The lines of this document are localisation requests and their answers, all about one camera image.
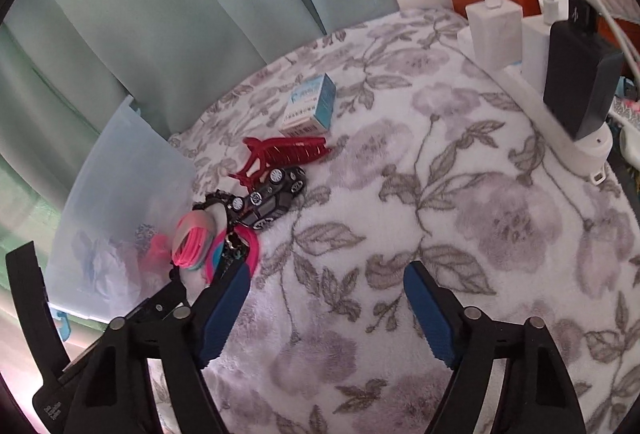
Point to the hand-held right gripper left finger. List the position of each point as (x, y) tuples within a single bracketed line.
[(225, 314)]

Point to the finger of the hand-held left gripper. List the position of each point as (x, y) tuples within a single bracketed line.
[(160, 301)]

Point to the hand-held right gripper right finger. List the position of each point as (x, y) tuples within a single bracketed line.
[(430, 314)]

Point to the bluish white paper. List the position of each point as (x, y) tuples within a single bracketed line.
[(107, 269)]

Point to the black white spotted scrunchie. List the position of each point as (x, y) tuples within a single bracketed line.
[(146, 234)]

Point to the round pink pocket mirror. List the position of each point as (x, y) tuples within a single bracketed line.
[(252, 246)]

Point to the black ornate headband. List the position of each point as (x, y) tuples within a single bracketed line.
[(215, 200)]

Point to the black toy car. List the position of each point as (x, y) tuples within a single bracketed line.
[(267, 201)]

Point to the small blue white box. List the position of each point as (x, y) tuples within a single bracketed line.
[(307, 107)]

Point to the bright green curtain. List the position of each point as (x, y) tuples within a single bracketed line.
[(25, 239)]

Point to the floral fleece blanket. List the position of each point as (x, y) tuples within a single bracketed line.
[(450, 164)]

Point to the white power strip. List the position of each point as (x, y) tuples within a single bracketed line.
[(590, 154)]

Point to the black charger plug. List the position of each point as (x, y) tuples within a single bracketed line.
[(575, 79)]

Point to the white charger plug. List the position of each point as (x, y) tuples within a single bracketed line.
[(492, 34), (535, 49)]

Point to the pale green curtain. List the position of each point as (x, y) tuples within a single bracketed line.
[(175, 14)]

